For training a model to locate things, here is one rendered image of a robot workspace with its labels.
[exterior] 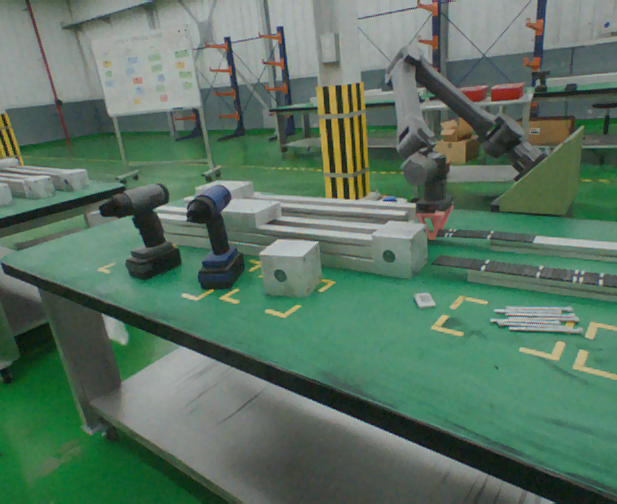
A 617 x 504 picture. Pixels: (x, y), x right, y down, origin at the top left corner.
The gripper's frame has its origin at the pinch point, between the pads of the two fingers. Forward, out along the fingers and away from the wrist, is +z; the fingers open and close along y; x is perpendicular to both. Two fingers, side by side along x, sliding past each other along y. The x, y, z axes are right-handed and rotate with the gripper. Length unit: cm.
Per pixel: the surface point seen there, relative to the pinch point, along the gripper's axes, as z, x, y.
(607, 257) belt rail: 1.7, 37.2, 1.6
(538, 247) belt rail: 0.9, 24.1, 1.4
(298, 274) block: -2.9, -15.1, 39.9
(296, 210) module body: -5.0, -39.3, 4.8
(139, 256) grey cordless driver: -3, -60, 45
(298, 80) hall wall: -38, -577, -798
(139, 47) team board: -100, -503, -330
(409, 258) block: -2.4, 2.5, 23.7
